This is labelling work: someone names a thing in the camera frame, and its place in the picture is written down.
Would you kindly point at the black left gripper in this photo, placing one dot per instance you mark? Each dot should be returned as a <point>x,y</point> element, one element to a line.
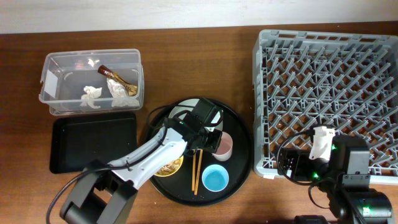
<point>213,144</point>

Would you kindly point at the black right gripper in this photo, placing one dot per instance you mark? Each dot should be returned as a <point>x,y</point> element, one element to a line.
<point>301,157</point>

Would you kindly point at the pink cup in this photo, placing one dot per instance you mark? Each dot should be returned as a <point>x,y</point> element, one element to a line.
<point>225,149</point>

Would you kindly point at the yellow bowl with food scraps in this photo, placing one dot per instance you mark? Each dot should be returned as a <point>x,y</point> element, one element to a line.
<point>170,168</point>

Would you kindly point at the blue cup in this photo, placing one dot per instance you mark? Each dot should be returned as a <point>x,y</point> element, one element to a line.
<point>215,178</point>

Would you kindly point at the gold snack wrapper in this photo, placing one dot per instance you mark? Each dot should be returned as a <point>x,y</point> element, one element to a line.
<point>131,89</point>

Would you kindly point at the white tissue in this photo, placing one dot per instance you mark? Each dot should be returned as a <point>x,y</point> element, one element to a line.
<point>116,89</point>
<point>91,93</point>

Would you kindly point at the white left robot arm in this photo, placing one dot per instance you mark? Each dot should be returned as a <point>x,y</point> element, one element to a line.
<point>106,193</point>

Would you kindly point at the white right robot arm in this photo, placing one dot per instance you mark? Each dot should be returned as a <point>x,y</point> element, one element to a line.
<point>343,177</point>

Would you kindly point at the grey dishwasher rack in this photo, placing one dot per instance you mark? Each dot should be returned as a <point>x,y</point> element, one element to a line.
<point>348,81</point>

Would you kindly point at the clear plastic waste bin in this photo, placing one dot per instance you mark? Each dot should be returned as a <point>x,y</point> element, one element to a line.
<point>65,74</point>

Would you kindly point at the grey plate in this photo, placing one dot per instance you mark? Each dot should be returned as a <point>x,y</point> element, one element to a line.
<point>189,104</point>

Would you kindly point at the right wooden chopstick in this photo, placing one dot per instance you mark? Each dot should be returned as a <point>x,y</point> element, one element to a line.
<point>197,177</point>

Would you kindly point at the wooden chopstick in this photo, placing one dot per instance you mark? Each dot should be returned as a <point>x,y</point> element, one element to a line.
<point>194,171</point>
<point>197,177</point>

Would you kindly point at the left wooden chopstick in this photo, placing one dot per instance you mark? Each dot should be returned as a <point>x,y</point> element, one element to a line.
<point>194,171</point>

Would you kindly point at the round black serving tray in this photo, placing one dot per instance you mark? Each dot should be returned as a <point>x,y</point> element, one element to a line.
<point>178,187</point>

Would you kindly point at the black rectangular tray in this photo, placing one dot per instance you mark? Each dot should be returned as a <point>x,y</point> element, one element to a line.
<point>79,140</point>

